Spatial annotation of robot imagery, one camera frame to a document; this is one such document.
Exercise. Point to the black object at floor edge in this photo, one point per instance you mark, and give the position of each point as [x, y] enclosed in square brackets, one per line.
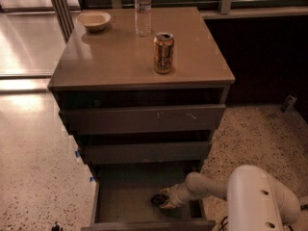
[56, 227]

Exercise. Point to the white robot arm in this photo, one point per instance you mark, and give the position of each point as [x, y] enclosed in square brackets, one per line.
[256, 201]

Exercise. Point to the clear plastic water bottle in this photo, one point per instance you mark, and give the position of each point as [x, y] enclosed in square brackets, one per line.
[143, 17]

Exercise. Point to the white ceramic bowl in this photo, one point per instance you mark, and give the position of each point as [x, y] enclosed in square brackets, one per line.
[95, 21]

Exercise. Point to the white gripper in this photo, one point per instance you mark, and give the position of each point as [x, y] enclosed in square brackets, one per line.
[176, 195]

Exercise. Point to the grey middle drawer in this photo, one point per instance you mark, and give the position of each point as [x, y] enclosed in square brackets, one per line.
[146, 152]

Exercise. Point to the orange soda can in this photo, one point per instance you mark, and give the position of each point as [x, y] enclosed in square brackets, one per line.
[163, 53]

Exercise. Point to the grey open bottom drawer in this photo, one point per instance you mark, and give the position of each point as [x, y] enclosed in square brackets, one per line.
[122, 199]

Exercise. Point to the blue tape piece upper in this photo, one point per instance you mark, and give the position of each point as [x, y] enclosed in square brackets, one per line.
[77, 154]

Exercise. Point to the grey top drawer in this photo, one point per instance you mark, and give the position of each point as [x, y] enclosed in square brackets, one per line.
[143, 119]

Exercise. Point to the grey drawer cabinet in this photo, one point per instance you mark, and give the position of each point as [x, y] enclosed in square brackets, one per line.
[114, 69]

